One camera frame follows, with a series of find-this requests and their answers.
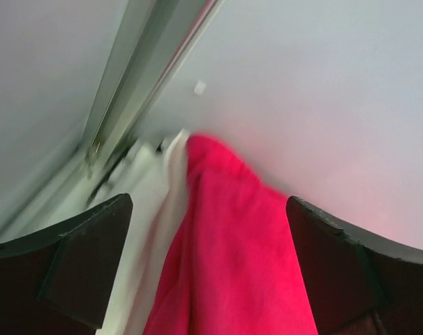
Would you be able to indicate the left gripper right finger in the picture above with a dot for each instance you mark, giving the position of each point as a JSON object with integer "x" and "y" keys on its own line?
{"x": 357, "y": 282}

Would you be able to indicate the folded white t shirt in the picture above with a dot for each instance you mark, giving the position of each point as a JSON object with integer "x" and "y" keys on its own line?
{"x": 155, "y": 179}

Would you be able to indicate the aluminium corner post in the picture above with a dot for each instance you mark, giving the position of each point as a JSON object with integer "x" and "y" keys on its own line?
{"x": 153, "y": 37}

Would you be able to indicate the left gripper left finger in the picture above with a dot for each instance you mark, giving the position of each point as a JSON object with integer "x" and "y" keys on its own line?
{"x": 59, "y": 280}

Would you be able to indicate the magenta t shirt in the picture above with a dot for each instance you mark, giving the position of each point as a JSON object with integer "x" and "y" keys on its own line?
{"x": 232, "y": 267}

